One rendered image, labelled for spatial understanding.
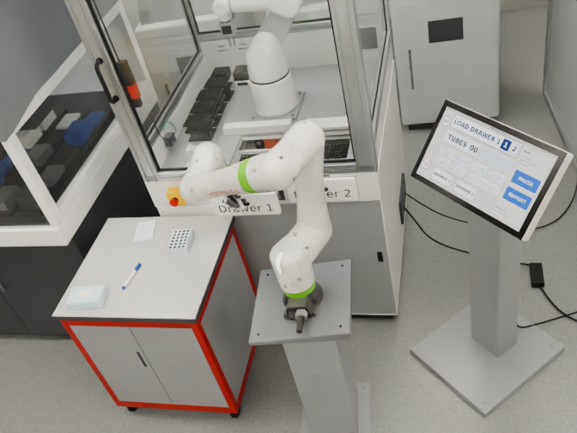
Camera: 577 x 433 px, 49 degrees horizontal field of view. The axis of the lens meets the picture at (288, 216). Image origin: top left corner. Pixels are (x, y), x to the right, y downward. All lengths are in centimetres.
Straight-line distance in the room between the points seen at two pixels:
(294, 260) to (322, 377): 59
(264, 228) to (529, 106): 235
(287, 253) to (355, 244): 73
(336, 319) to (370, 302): 89
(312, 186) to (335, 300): 44
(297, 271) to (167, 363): 84
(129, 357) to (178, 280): 42
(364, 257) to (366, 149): 59
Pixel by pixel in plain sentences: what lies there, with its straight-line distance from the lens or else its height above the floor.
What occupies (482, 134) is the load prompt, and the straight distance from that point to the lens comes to 232.
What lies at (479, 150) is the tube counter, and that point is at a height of 111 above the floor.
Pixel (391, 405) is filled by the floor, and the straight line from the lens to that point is 294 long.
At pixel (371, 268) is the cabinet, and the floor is 39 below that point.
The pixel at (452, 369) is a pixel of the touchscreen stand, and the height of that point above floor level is 3.
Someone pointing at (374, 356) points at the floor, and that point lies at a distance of 310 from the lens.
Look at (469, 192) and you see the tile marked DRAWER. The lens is 231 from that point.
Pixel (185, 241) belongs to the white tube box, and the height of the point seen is 80.
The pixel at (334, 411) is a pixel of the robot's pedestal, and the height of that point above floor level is 19.
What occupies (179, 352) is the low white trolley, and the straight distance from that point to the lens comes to 266.
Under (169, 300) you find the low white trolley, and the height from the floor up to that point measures 76.
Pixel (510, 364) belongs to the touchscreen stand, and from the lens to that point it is 301.
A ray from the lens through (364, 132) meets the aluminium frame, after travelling 243.
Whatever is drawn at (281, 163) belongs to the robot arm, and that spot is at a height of 142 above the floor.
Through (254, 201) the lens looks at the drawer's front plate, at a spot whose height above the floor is 89.
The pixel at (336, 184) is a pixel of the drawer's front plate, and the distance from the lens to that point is 258.
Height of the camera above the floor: 249
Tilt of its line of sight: 40 degrees down
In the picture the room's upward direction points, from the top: 15 degrees counter-clockwise
